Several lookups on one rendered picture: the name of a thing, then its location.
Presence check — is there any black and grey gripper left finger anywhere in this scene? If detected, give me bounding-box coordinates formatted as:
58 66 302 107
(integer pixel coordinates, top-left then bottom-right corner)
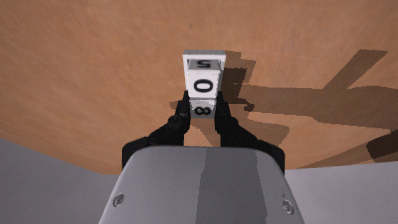
122 91 191 170

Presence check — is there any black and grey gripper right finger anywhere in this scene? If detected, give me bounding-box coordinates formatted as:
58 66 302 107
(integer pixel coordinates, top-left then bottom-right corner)
214 91 285 175

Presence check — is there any white number cube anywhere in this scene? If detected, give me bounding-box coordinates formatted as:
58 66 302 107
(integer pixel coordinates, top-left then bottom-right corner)
187 59 221 98
189 97 217 119

